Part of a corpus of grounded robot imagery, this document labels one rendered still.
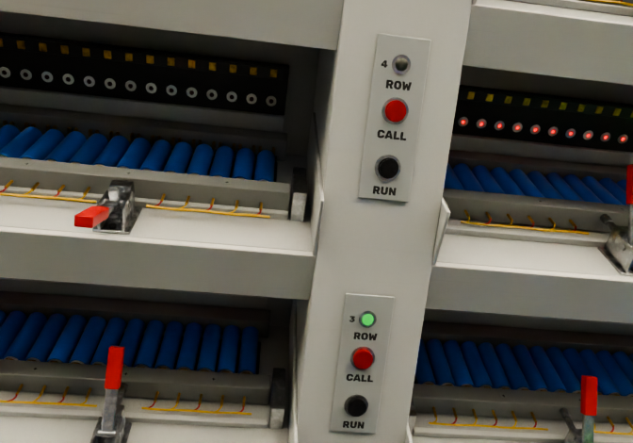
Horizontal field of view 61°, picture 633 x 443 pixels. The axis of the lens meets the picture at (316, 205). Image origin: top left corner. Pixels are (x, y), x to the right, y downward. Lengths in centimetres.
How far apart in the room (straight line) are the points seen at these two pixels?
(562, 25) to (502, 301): 22
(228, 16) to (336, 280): 22
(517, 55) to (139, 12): 28
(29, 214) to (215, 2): 22
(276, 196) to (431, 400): 26
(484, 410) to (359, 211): 27
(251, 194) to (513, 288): 23
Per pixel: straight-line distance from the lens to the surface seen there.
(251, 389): 55
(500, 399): 60
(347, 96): 41
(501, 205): 52
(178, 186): 47
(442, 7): 43
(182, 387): 55
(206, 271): 44
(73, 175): 49
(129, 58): 58
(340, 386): 47
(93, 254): 45
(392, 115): 41
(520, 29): 45
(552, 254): 51
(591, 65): 48
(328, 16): 42
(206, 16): 42
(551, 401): 63
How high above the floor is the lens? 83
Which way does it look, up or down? 11 degrees down
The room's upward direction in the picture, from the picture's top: 6 degrees clockwise
